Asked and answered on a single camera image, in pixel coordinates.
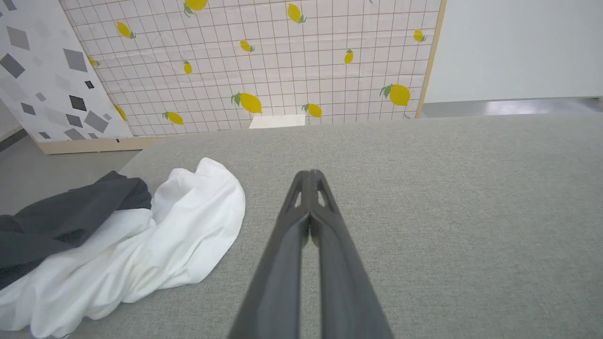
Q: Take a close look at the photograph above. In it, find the lemon print grid backdrop panel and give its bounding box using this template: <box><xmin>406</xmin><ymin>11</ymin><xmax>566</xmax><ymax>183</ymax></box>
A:
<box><xmin>59</xmin><ymin>0</ymin><xmax>443</xmax><ymax>138</ymax></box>

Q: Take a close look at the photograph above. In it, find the white rectangular box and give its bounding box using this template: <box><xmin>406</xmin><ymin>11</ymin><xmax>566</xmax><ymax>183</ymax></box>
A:
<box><xmin>249</xmin><ymin>114</ymin><xmax>306</xmax><ymax>129</ymax></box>

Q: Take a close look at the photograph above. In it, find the white and black shirt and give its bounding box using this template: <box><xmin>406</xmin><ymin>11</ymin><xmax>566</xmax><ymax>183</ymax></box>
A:
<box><xmin>0</xmin><ymin>157</ymin><xmax>246</xmax><ymax>339</ymax></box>

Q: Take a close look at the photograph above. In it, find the grey diamond pattern backdrop panel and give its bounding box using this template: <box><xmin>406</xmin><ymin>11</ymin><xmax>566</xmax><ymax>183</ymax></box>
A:
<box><xmin>0</xmin><ymin>0</ymin><xmax>135</xmax><ymax>142</ymax></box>

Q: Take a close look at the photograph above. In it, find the light wooden backdrop frame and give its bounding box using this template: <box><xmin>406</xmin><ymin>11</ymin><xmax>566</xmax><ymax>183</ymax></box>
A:
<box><xmin>35</xmin><ymin>0</ymin><xmax>447</xmax><ymax>155</ymax></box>

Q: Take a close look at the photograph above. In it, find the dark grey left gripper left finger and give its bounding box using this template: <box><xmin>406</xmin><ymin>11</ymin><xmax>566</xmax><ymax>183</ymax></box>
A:
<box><xmin>228</xmin><ymin>170</ymin><xmax>312</xmax><ymax>339</ymax></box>

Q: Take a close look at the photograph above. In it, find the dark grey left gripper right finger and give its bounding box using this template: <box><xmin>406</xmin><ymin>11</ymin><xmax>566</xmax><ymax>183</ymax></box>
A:
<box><xmin>311</xmin><ymin>170</ymin><xmax>394</xmax><ymax>339</ymax></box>

